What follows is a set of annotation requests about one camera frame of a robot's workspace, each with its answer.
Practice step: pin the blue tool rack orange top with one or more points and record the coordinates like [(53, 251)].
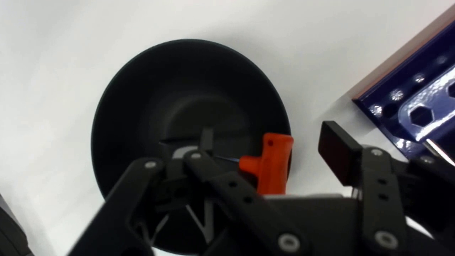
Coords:
[(411, 95)]

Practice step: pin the black bowl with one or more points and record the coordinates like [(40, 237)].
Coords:
[(178, 88)]

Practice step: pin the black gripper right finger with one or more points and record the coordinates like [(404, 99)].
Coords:
[(407, 206)]

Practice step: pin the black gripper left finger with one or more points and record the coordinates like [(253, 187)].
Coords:
[(179, 205)]

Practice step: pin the orange handled tool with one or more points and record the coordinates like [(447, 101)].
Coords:
[(267, 172)]

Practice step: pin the black foam mat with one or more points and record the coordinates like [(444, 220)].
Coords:
[(13, 240)]

